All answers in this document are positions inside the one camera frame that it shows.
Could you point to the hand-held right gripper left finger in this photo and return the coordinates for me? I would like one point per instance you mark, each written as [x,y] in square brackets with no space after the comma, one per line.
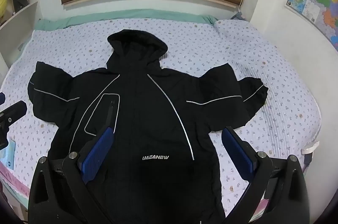
[96,151]

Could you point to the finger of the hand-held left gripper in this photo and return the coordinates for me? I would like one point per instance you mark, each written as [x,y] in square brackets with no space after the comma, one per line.
[14,110]
[1,99]

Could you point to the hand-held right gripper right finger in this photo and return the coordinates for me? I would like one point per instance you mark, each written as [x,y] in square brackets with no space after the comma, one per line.
[239,154]

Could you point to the black hooded jacket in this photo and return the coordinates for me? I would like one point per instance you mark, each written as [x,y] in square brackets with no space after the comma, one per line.
[148,121]

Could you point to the pink bed skirt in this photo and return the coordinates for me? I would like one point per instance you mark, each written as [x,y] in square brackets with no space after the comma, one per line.
[14,184]

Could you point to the yellow ball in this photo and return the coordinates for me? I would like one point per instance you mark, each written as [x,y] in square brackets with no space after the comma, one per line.
[2,8]

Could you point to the floral quilted bedspread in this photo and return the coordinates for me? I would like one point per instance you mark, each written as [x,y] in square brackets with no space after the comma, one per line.
[237,60]

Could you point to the white bookshelf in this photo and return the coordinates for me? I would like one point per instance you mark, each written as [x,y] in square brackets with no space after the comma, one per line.
[19,2]

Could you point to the green bed sheet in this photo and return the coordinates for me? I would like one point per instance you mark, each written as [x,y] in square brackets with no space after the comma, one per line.
[126,16]

